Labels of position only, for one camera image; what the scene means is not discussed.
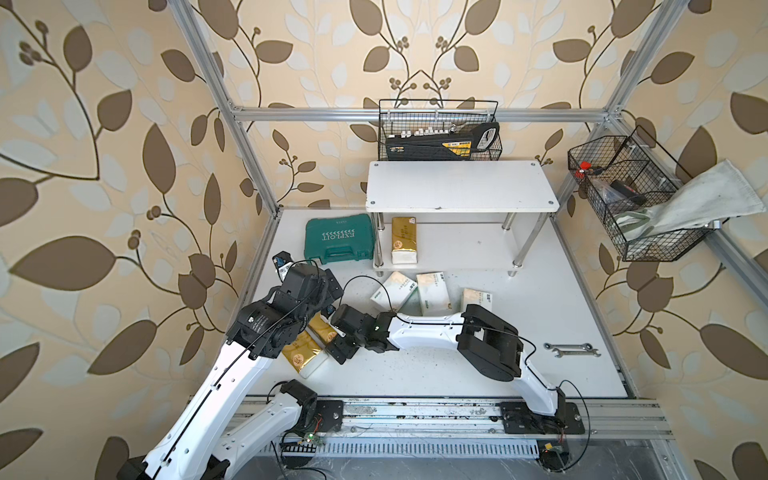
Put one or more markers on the white tissue pack left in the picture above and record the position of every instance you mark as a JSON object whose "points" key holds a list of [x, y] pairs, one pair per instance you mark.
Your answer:
{"points": [[394, 292]]}

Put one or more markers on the white tissue pack middle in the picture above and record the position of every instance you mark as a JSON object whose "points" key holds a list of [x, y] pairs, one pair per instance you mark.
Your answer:
{"points": [[433, 294]]}

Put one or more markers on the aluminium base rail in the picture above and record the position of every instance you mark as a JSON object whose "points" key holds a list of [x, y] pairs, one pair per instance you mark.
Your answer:
{"points": [[473, 418]]}

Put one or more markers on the side black wire basket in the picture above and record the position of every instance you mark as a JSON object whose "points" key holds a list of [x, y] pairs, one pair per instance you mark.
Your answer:
{"points": [[622, 183]]}

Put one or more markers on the gold tissue pack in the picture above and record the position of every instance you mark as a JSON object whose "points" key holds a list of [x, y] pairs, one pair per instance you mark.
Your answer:
{"points": [[404, 250], [305, 355], [322, 330]]}

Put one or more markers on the back black wire basket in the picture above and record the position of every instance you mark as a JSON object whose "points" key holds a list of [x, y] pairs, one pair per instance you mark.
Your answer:
{"points": [[397, 115]]}

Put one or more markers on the white cloth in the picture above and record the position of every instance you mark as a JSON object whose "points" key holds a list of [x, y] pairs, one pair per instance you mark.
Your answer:
{"points": [[718, 193]]}

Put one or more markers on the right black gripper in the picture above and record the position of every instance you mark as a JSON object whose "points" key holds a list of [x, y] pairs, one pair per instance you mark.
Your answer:
{"points": [[333, 347]]}

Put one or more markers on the green plastic tool case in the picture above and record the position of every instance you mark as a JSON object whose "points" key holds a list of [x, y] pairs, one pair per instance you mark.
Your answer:
{"points": [[348, 238]]}

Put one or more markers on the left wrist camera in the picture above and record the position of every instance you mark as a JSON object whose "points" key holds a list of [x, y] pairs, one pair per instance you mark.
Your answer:
{"points": [[282, 262]]}

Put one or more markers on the white tissue pack right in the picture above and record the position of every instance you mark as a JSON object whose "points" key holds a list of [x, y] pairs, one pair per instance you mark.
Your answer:
{"points": [[476, 297]]}

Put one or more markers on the black yellow tool box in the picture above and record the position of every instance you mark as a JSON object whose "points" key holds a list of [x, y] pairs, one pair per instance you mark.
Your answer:
{"points": [[475, 142]]}

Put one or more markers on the silver wrench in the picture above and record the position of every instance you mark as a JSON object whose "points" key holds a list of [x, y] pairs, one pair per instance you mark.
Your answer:
{"points": [[562, 350]]}

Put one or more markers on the white two-tier shelf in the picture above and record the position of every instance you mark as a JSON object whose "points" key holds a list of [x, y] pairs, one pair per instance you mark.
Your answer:
{"points": [[471, 215]]}

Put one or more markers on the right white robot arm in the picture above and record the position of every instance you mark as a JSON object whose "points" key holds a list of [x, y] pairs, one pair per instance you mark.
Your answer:
{"points": [[490, 344]]}

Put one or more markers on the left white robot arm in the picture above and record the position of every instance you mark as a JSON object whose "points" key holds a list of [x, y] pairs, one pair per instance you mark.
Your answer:
{"points": [[198, 445]]}

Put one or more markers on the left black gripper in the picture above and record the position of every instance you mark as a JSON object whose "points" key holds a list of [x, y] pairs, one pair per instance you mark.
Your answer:
{"points": [[328, 294]]}

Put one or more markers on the white tissue pack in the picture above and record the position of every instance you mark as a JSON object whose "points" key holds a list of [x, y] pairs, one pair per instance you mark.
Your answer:
{"points": [[476, 297], [433, 294], [394, 292]]}

